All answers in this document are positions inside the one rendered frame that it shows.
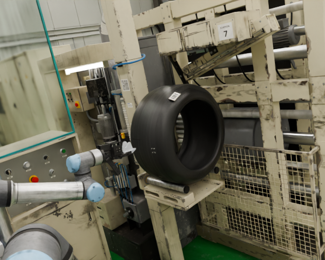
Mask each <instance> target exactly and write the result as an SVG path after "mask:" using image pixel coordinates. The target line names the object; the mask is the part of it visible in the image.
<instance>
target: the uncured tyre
mask: <svg viewBox="0 0 325 260"><path fill-rule="evenodd" d="M174 92H177V93H180V94H181V95H180V96H179V97H178V98H177V99H176V100H175V101H173V100H170V99H168V98H169V97H170V96H171V95H172V94H173V93H174ZM179 114H181V116H182V119H183V124H184V138H183V142H182V145H181V147H180V149H179V151H178V153H176V151H175V147H174V128H175V123H176V120H177V118H178V116H179ZM224 136H225V128H224V119H223V115H222V112H221V109H220V107H219V105H218V104H217V102H216V100H215V99H214V97H213V96H212V95H211V94H210V93H209V92H208V91H207V90H206V89H204V88H202V87H200V86H197V85H193V84H179V85H167V86H161V87H158V88H156V89H154V90H152V91H151V92H149V93H148V94H147V95H146V96H145V97H144V98H143V99H142V100H141V101H140V103H139V104H138V106H137V108H136V110H135V113H134V115H133V119H132V123H131V145H132V147H133V148H136V149H135V151H134V152H133V153H134V156H135V159H136V161H137V162H138V164H139V165H140V167H141V168H142V169H143V170H144V171H145V172H147V173H148V174H149V175H151V176H152V177H154V178H157V179H160V180H164V181H169V182H173V183H177V184H183V185H185V184H192V183H196V182H198V181H200V180H202V179H203V178H205V177H206V176H207V175H208V174H209V173H210V172H211V170H212V169H213V168H214V166H215V165H216V163H217V162H218V160H219V158H220V155H221V152H222V149H223V145H224ZM135 139H140V140H135ZM151 147H155V149H156V154H152V151H151ZM158 175H159V176H162V177H163V178H161V177H159V176H158Z"/></svg>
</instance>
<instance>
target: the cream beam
mask: <svg viewBox="0 0 325 260"><path fill-rule="evenodd" d="M260 18H261V16H260V11H259V9H256V10H248V11H240V12H233V13H229V14H226V15H222V16H219V17H215V18H212V19H208V20H204V21H200V22H197V23H193V24H189V25H186V26H182V27H178V28H175V29H171V30H167V31H163V32H160V33H157V34H156V39H157V45H158V50H159V55H160V56H164V55H170V54H176V53H181V52H186V51H192V50H197V49H201V48H206V47H211V46H217V45H223V44H228V43H233V42H239V41H244V40H250V39H252V29H251V24H252V23H253V22H255V21H256V20H258V19H260ZM229 22H232V28H233V35H234V38H231V39H226V40H221V41H220V40H219V33H218V26H217V25H221V24H225V23H229Z"/></svg>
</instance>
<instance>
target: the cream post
mask: <svg viewBox="0 0 325 260"><path fill-rule="evenodd" d="M100 1H101V5H102V9H103V14H104V18H105V23H106V27H107V31H108V36H109V40H110V45H111V49H112V53H113V58H114V61H115V65H116V64H117V63H120V62H122V63H125V62H131V61H135V60H138V59H140V58H141V52H140V48H139V43H138V38H137V34H136V29H135V24H134V19H133V14H132V9H131V5H130V1H129V0H100ZM116 69H117V74H118V78H119V83H120V87H121V91H122V96H123V100H124V105H125V109H126V113H127V118H128V122H129V126H130V128H131V123H132V119H133V115H134V113H135V110H136V108H137V106H138V104H139V103H140V101H141V100H142V99H143V98H144V97H145V96H146V95H147V94H148V93H149V90H148V85H147V80H146V77H145V72H144V67H143V62H142V60H141V61H139V62H135V63H131V64H124V65H123V66H122V67H118V66H117V67H116ZM121 79H127V80H128V84H129V88H130V91H123V88H122V84H121ZM127 103H132V106H133V107H128V105H127ZM147 203H148V207H149V211H150V216H151V220H152V225H153V229H154V233H155V238H156V242H157V246H158V250H159V255H160V260H184V256H183V251H182V246H181V241H180V236H179V233H178V228H177V224H176V218H175V214H174V209H173V207H171V206H168V205H165V204H162V203H159V202H156V201H153V200H150V199H147Z"/></svg>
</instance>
